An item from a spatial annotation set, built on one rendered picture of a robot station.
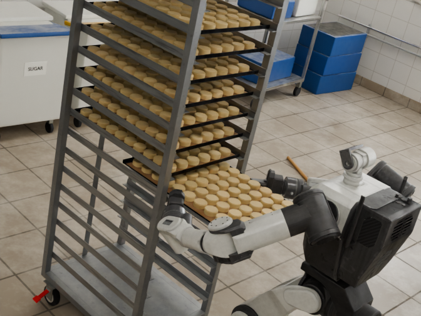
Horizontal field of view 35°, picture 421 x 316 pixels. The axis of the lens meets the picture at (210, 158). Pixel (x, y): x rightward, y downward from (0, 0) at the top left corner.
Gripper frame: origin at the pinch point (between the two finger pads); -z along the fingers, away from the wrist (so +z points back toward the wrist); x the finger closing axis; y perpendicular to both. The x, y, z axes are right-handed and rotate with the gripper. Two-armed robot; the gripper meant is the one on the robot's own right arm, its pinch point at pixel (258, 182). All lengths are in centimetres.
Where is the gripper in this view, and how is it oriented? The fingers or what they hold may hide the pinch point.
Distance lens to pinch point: 272.1
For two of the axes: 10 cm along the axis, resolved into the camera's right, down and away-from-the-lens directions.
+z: 9.8, 1.7, 1.1
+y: 0.2, 4.5, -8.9
